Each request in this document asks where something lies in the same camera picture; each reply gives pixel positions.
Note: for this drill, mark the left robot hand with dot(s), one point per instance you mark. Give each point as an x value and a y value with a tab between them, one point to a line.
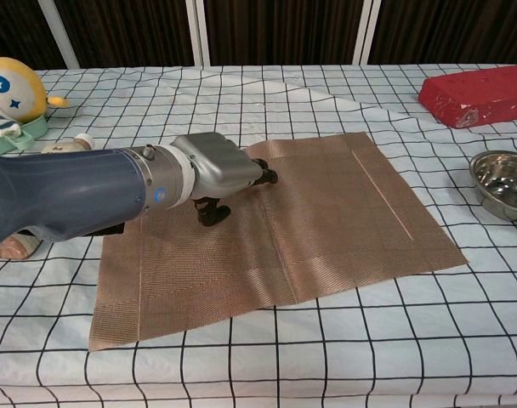
220	166

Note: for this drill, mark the brown woven placemat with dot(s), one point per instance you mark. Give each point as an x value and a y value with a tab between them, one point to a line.
326	221

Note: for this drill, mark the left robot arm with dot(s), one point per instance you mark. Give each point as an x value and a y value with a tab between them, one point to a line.
71	191

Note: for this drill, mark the stainless steel bowl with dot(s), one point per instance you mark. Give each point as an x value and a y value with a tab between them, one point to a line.
505	187

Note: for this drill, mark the milk tea bottle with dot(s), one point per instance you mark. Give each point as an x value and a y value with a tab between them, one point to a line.
82	141

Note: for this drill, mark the dark slatted partition panel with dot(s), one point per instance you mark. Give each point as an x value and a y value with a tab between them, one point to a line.
16	30
284	30
454	30
126	30

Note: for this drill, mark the green plastic container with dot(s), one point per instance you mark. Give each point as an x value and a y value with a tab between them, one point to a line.
33	132

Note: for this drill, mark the white checkered tablecloth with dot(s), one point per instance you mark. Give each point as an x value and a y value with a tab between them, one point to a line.
258	374

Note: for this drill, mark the yellow plush toy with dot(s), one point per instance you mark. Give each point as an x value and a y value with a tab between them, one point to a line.
16	89

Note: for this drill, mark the red brick with white chips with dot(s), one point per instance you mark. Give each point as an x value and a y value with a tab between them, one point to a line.
475	93

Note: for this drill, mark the white partition post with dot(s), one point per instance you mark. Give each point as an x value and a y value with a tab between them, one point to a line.
58	34
197	30
365	30

